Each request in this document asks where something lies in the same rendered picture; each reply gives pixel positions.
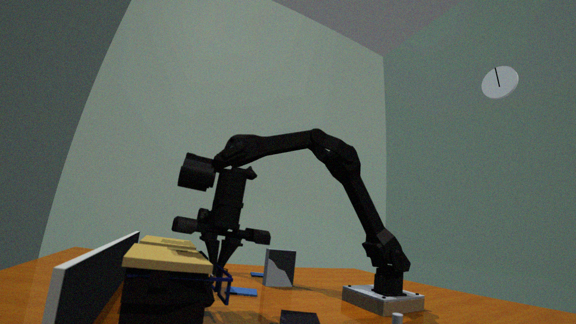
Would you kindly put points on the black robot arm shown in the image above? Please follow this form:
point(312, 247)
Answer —
point(342, 161)

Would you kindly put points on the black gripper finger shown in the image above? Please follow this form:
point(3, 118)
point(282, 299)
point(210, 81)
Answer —
point(227, 249)
point(212, 249)

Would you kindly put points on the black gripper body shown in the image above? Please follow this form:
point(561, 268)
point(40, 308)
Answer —
point(225, 213)

